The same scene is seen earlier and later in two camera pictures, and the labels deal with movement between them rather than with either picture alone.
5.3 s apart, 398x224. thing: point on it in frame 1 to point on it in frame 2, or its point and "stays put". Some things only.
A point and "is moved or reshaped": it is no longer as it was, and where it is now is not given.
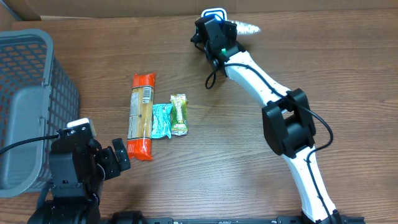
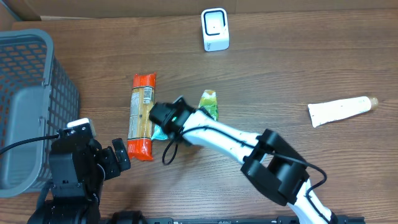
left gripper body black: (109, 160) stays put
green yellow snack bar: (179, 114) is moved or reshaped
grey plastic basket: (39, 95) stays put
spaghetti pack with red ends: (140, 121) stays put
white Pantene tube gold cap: (244, 28) to (327, 111)
